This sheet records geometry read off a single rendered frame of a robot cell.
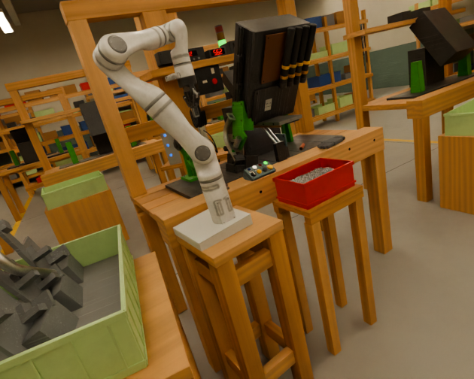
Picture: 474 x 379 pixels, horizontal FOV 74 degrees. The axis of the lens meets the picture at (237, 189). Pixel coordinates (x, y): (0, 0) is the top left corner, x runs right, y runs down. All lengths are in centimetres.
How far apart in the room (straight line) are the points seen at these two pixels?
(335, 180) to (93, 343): 110
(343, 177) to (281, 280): 55
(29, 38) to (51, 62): 79
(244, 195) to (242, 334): 63
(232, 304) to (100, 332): 53
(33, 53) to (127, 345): 1126
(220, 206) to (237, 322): 43
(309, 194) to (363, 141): 81
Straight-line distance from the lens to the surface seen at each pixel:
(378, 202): 234
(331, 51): 786
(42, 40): 1189
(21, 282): 109
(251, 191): 158
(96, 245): 138
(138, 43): 117
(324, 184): 144
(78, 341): 84
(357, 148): 207
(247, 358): 138
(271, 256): 127
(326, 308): 165
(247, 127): 182
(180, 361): 88
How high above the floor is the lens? 138
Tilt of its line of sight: 18 degrees down
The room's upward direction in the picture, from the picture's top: 14 degrees counter-clockwise
